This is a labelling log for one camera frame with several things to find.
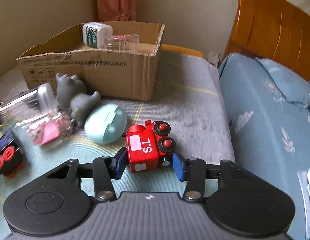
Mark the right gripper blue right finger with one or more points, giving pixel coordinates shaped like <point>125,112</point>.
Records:
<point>180,166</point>

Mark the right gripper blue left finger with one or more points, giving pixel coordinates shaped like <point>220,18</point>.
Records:
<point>118,164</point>

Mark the red wooden toy train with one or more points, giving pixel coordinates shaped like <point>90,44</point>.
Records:
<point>149,146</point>

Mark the grey rubber animal toy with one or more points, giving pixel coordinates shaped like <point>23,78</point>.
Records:
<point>67,88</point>

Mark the clear plastic jar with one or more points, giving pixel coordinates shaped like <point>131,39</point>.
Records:
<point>34,102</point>

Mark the clear round box red label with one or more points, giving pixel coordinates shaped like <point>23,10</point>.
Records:
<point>123,42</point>

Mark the white plastic rectangular bottle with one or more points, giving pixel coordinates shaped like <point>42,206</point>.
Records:
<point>96,34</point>

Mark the mint green oval case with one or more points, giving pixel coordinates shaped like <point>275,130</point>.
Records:
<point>106,124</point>

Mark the teal patchwork blanket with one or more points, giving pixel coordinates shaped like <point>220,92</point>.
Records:
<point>186,95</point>

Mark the pink trinket clear case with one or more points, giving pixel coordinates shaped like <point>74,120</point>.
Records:
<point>46,128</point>

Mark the brown cardboard box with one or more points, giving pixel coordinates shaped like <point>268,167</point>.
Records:
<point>113,73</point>

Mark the blue floral bedsheet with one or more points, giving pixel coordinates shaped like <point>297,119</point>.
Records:
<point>270,136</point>

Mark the blue floral pillow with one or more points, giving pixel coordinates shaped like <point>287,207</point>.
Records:
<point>293,87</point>

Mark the pink curtain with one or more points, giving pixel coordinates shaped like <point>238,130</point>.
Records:
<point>116,10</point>

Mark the orange wooden headboard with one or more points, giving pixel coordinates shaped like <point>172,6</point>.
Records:
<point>273,29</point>

